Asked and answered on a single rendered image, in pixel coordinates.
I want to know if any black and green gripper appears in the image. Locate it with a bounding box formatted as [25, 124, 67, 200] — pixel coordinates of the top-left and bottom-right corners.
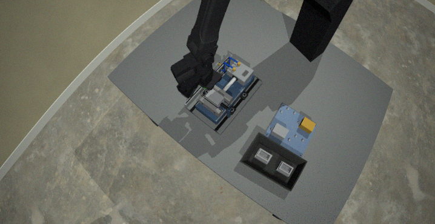
[199, 66, 222, 90]

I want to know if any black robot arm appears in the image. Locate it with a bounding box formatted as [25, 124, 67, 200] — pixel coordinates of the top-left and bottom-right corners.
[171, 0, 230, 98]

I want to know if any yellow rectangular block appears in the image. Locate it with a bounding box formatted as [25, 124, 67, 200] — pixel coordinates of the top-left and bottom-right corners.
[299, 117, 316, 134]

